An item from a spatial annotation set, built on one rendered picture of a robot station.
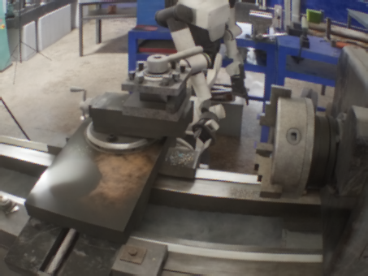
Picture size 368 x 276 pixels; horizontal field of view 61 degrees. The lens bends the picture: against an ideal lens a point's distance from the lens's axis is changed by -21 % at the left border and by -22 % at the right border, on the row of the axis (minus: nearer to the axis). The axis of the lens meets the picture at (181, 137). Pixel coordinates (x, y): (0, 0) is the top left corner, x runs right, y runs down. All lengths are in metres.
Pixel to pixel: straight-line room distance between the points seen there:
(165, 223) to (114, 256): 0.35
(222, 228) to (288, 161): 0.46
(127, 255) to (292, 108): 0.51
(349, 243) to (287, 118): 0.34
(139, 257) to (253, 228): 0.44
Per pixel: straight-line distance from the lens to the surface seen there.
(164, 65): 1.11
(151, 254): 0.92
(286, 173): 0.81
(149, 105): 1.12
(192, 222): 1.22
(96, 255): 0.92
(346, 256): 0.87
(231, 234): 1.18
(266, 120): 0.89
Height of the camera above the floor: 1.57
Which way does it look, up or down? 31 degrees down
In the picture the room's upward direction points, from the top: 1 degrees clockwise
